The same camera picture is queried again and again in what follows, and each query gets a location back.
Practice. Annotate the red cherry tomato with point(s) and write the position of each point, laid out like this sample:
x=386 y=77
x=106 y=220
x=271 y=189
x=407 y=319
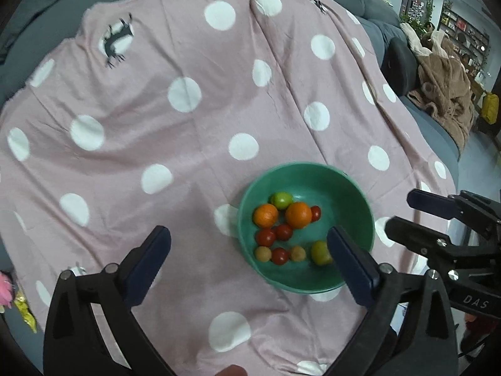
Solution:
x=280 y=256
x=284 y=232
x=315 y=212
x=266 y=237

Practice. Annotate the small orange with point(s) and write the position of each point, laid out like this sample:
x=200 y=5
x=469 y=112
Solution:
x=266 y=215

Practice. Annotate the pink polka dot blanket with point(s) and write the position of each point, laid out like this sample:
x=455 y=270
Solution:
x=156 y=125

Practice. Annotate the green bowl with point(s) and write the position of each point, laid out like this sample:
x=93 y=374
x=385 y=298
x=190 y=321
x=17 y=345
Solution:
x=344 y=203

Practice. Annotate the pink plush toy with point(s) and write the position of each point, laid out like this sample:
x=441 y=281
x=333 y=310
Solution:
x=4 y=290

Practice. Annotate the green round fruit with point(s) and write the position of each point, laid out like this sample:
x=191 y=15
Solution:
x=282 y=199
x=320 y=252

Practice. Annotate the yellow cherry tomato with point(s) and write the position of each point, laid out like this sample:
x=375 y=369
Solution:
x=263 y=253
x=298 y=253

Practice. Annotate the yellow wrapper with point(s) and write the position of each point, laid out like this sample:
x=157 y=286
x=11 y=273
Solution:
x=24 y=309

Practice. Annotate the wall shelf with goods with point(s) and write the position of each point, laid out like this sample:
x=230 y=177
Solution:
x=465 y=35

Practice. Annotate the green potted plant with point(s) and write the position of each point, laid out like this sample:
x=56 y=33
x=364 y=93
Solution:
x=418 y=15

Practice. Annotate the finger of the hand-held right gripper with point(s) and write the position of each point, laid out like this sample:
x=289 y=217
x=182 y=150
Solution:
x=430 y=203
x=415 y=235

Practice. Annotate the brown fleece robe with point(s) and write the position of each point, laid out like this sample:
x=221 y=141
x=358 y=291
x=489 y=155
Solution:
x=446 y=90

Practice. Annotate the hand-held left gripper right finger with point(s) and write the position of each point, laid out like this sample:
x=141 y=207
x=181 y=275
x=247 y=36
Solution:
x=352 y=266

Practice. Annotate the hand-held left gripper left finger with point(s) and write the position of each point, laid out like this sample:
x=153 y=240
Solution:
x=150 y=258

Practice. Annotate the large orange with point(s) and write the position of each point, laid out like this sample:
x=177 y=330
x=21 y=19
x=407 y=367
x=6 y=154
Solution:
x=298 y=214

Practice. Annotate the black cushion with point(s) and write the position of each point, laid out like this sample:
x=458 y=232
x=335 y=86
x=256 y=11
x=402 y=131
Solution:
x=399 y=64

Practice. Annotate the yellow bag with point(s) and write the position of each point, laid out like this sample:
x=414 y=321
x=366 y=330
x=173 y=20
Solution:
x=491 y=107

